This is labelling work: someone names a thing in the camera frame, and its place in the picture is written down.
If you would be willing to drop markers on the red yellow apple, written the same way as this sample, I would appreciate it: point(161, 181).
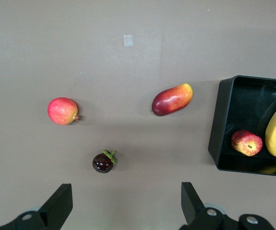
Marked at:
point(245, 142)

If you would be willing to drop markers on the black plastic box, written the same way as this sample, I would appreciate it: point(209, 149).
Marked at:
point(220, 119)

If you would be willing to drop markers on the small rectangular tape piece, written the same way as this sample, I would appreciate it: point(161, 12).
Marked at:
point(128, 40)

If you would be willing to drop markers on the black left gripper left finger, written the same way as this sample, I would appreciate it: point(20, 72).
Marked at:
point(54, 210)

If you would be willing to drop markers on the dark purple mangosteen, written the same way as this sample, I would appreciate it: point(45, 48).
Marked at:
point(102, 163)

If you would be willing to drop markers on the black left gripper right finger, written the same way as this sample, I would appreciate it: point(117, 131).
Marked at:
point(193, 210)

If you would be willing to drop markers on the red apple right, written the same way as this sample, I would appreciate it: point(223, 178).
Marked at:
point(61, 111)

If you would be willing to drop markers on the red yellow mango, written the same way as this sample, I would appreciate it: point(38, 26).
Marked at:
point(172, 100)

